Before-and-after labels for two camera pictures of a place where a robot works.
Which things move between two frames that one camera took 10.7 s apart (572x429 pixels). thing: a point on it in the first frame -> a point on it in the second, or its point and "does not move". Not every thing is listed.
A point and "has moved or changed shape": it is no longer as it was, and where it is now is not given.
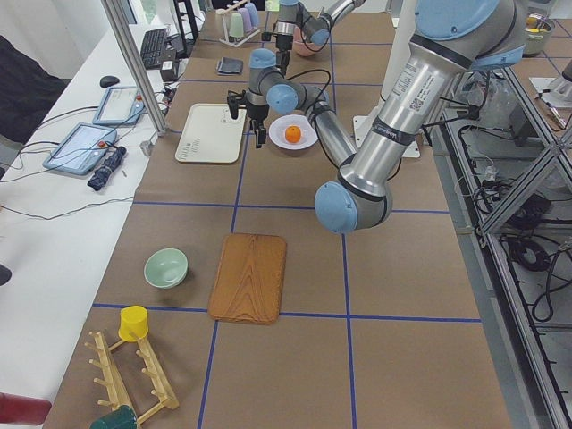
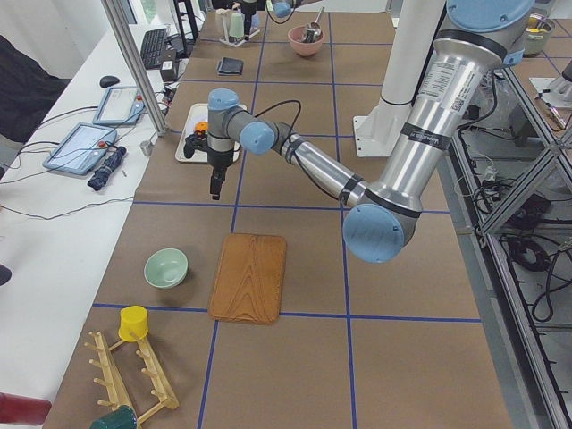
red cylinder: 21,409 does not move
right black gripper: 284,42 -> 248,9
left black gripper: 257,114 -> 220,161
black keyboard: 152,46 does not move
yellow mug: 133,318 does not move
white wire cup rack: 226,39 does not move
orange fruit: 292,134 has moved or changed shape
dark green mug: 123,417 does not move
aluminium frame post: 134,69 does not move
